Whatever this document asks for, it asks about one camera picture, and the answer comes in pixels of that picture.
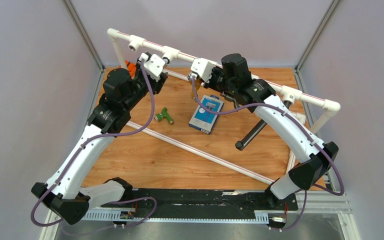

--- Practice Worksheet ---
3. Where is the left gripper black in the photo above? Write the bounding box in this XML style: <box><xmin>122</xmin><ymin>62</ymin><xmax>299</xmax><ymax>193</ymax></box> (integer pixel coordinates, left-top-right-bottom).
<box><xmin>123</xmin><ymin>59</ymin><xmax>169</xmax><ymax>112</ymax></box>

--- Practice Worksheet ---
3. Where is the chrome metal faucet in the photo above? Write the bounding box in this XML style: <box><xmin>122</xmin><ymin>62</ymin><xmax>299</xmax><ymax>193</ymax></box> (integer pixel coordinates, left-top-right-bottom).
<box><xmin>162</xmin><ymin>57</ymin><xmax>171</xmax><ymax>65</ymax></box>

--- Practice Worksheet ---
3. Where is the green plastic faucet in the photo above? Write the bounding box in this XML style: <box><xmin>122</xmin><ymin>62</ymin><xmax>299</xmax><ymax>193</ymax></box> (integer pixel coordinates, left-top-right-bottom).
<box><xmin>154</xmin><ymin>107</ymin><xmax>174</xmax><ymax>125</ymax></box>

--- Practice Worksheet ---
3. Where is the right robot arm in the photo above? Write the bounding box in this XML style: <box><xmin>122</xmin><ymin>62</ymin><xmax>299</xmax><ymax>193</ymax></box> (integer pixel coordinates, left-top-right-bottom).
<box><xmin>191</xmin><ymin>53</ymin><xmax>339</xmax><ymax>210</ymax></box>

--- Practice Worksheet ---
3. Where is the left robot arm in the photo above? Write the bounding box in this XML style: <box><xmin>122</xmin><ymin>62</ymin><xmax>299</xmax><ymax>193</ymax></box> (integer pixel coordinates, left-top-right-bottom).
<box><xmin>31</xmin><ymin>66</ymin><xmax>168</xmax><ymax>225</ymax></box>

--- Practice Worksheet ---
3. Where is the dark grey short faucet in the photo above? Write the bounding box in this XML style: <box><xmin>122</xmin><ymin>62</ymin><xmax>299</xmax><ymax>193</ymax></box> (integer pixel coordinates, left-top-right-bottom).
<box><xmin>220</xmin><ymin>91</ymin><xmax>240</xmax><ymax>109</ymax></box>

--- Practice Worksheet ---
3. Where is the blue razor box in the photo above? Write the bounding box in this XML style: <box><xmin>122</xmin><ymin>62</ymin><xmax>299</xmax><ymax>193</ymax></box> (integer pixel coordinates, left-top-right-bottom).
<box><xmin>188</xmin><ymin>95</ymin><xmax>225</xmax><ymax>135</ymax></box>

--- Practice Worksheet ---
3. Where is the dark grey long faucet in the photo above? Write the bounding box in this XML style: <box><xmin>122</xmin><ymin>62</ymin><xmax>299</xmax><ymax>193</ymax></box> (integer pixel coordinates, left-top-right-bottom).
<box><xmin>235</xmin><ymin>120</ymin><xmax>267</xmax><ymax>151</ymax></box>

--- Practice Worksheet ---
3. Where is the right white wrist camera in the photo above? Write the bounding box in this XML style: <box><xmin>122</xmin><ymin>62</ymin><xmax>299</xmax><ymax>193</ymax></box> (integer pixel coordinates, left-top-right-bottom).
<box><xmin>189</xmin><ymin>58</ymin><xmax>218</xmax><ymax>84</ymax></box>

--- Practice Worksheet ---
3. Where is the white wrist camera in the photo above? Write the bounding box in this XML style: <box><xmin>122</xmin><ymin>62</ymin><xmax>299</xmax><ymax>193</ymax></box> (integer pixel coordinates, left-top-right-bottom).
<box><xmin>189</xmin><ymin>58</ymin><xmax>218</xmax><ymax>84</ymax></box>
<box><xmin>137</xmin><ymin>51</ymin><xmax>166</xmax><ymax>81</ymax></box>

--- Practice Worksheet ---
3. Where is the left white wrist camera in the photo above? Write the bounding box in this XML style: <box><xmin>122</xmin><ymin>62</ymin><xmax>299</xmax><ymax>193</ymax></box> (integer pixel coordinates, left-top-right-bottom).
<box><xmin>137</xmin><ymin>51</ymin><xmax>166</xmax><ymax>81</ymax></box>

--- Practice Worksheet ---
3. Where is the white PVC pipe frame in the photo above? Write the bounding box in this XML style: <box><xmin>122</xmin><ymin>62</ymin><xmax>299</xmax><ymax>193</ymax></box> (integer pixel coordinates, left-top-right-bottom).
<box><xmin>107</xmin><ymin>28</ymin><xmax>342</xmax><ymax>185</ymax></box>

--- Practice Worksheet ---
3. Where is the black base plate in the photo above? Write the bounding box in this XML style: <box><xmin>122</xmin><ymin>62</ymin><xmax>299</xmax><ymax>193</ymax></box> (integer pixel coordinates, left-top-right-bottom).
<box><xmin>112</xmin><ymin>188</ymin><xmax>299</xmax><ymax>220</ymax></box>

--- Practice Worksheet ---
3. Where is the aluminium frame rail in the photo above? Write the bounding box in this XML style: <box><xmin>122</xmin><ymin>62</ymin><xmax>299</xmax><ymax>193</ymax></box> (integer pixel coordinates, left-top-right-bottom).
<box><xmin>39</xmin><ymin>186</ymin><xmax>362</xmax><ymax>240</ymax></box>

